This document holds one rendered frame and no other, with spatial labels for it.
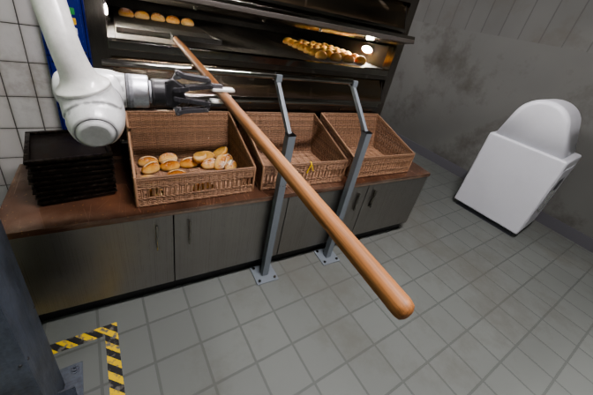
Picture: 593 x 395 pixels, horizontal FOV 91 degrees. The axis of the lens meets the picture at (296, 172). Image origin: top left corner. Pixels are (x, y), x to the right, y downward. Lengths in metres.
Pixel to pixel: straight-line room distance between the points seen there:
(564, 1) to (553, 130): 1.36
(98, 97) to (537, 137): 3.07
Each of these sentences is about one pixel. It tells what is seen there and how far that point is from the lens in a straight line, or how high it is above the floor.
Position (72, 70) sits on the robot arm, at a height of 1.28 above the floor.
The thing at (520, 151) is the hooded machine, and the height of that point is 0.75.
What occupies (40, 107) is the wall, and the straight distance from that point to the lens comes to 1.82.
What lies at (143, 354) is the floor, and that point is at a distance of 1.70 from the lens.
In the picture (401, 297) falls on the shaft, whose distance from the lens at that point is 0.40.
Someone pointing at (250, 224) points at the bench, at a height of 0.40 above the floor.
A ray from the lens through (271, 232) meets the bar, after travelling 1.67.
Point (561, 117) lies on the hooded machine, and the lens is 3.17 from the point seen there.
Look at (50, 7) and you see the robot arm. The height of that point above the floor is 1.38.
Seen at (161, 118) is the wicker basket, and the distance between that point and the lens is 1.76.
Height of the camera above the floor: 1.47
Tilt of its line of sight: 29 degrees down
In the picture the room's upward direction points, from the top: 12 degrees clockwise
